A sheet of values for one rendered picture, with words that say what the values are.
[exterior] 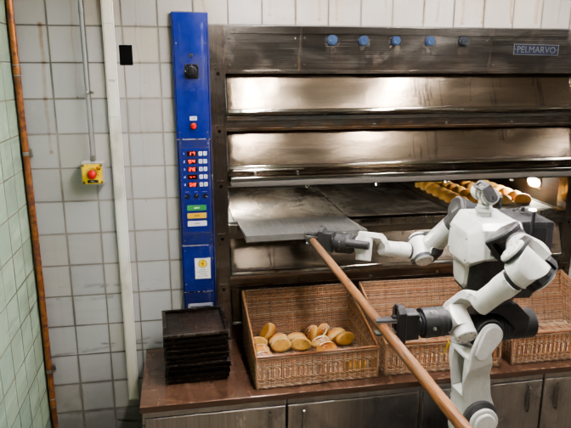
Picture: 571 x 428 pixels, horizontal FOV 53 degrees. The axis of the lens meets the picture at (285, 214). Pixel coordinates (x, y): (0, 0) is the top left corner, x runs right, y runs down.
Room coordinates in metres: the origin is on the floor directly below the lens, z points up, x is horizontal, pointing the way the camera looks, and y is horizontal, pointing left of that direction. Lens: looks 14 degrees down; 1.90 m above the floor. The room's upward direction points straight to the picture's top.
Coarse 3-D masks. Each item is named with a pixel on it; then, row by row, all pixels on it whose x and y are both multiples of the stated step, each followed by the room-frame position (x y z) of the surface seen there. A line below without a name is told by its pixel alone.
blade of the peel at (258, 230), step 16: (240, 224) 2.69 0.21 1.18; (256, 224) 2.69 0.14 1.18; (272, 224) 2.69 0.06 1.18; (288, 224) 2.69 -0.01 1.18; (304, 224) 2.69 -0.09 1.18; (320, 224) 2.69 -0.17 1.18; (336, 224) 2.69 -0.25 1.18; (352, 224) 2.69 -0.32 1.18; (256, 240) 2.42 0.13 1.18; (272, 240) 2.44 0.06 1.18
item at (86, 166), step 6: (84, 162) 2.52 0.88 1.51; (90, 162) 2.52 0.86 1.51; (96, 162) 2.53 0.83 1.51; (102, 162) 2.53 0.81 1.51; (84, 168) 2.51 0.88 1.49; (90, 168) 2.52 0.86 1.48; (102, 168) 2.53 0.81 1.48; (84, 174) 2.51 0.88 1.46; (102, 174) 2.52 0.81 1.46; (84, 180) 2.51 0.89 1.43; (90, 180) 2.52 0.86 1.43; (96, 180) 2.52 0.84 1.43; (102, 180) 2.52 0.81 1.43
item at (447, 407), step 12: (312, 240) 2.34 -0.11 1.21; (324, 252) 2.17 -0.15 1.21; (336, 264) 2.04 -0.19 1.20; (336, 276) 1.95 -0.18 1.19; (348, 288) 1.82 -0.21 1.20; (360, 300) 1.70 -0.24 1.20; (372, 312) 1.61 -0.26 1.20; (384, 324) 1.52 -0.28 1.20; (384, 336) 1.48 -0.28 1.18; (396, 336) 1.45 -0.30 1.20; (396, 348) 1.39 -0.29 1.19; (408, 360) 1.32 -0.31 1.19; (420, 372) 1.26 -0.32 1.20; (432, 384) 1.20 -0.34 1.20; (432, 396) 1.17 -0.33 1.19; (444, 396) 1.15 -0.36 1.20; (444, 408) 1.12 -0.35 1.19; (456, 408) 1.11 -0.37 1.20; (456, 420) 1.07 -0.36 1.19
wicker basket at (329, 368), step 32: (288, 288) 2.71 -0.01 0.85; (320, 288) 2.74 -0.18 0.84; (256, 320) 2.64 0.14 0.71; (288, 320) 2.67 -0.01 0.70; (320, 320) 2.69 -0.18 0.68; (352, 320) 2.68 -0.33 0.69; (256, 352) 2.24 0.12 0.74; (288, 352) 2.53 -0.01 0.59; (320, 352) 2.27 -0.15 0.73; (352, 352) 2.30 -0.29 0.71; (256, 384) 2.21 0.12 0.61; (288, 384) 2.24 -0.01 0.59
